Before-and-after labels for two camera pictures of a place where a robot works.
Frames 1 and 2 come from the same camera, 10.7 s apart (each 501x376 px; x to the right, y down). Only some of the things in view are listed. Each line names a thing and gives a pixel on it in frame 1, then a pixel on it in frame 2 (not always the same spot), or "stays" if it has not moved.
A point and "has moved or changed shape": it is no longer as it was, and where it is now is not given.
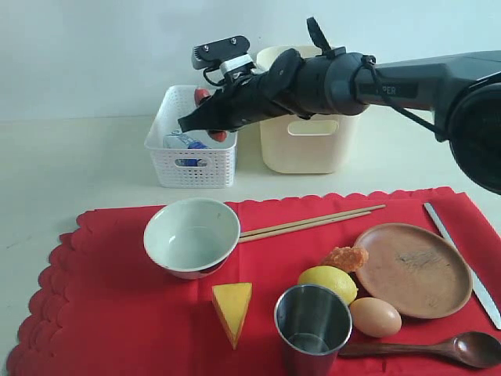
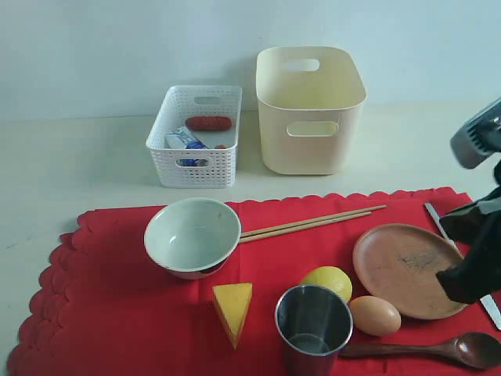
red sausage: (217, 135) has moved or changed shape
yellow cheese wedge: (231, 301) stays
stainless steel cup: (312, 324) stays
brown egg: (375, 317) stays
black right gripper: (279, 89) to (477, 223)
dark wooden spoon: (478, 349) stays
